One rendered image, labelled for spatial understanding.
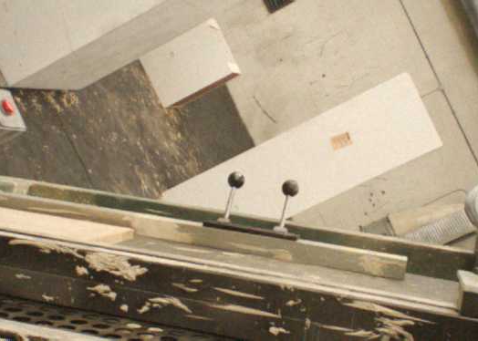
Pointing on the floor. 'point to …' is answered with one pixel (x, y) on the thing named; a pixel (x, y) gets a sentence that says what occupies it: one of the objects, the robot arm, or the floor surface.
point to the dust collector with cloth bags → (408, 220)
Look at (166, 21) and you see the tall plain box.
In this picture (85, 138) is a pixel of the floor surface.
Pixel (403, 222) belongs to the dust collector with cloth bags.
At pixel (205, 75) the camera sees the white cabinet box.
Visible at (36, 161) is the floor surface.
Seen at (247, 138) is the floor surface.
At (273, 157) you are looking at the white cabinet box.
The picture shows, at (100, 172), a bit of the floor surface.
